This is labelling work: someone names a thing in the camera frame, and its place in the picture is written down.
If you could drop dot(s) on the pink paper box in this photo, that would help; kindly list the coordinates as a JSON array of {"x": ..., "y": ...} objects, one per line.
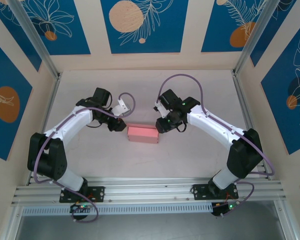
[{"x": 142, "y": 135}]

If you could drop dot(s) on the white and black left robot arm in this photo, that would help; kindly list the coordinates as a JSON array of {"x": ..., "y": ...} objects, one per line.
[{"x": 52, "y": 160}]

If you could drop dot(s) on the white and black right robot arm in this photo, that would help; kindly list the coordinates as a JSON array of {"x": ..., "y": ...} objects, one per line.
[{"x": 242, "y": 155}]

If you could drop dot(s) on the blue panel with peach circle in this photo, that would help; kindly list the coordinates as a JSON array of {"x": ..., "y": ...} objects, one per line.
[{"x": 150, "y": 37}]

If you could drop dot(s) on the grey metal sheet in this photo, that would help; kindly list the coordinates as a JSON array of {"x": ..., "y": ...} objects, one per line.
[{"x": 150, "y": 230}]

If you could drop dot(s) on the aluminium side profile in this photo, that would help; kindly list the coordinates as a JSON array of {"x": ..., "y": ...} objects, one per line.
[
  {"x": 286, "y": 225},
  {"x": 12, "y": 225}
]

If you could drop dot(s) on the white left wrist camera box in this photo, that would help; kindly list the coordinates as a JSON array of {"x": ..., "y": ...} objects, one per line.
[{"x": 120, "y": 108}]

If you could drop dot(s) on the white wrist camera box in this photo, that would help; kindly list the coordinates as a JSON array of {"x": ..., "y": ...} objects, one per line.
[
  {"x": 120, "y": 108},
  {"x": 161, "y": 107}
]

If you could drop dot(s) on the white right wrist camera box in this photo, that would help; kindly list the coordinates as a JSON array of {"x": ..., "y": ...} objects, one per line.
[{"x": 161, "y": 107}]

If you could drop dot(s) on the aluminium table edge rail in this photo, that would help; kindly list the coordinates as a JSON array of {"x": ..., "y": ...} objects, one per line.
[
  {"x": 53, "y": 92},
  {"x": 242, "y": 95}
]

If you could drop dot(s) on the aluminium mounting rail frame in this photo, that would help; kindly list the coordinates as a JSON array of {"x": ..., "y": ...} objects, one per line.
[{"x": 150, "y": 192}]

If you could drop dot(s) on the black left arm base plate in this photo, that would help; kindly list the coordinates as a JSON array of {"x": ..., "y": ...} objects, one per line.
[{"x": 97, "y": 193}]

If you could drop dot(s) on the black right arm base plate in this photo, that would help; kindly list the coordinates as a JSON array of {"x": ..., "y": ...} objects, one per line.
[{"x": 200, "y": 192}]

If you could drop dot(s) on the blue floral wall panel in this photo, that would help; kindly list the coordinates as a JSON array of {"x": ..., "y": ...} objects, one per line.
[
  {"x": 290, "y": 112},
  {"x": 5, "y": 75},
  {"x": 65, "y": 37},
  {"x": 272, "y": 31},
  {"x": 18, "y": 32},
  {"x": 222, "y": 25}
]

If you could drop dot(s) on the aluminium corner post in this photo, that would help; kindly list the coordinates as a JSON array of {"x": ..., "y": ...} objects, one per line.
[
  {"x": 37, "y": 37},
  {"x": 257, "y": 37}
]

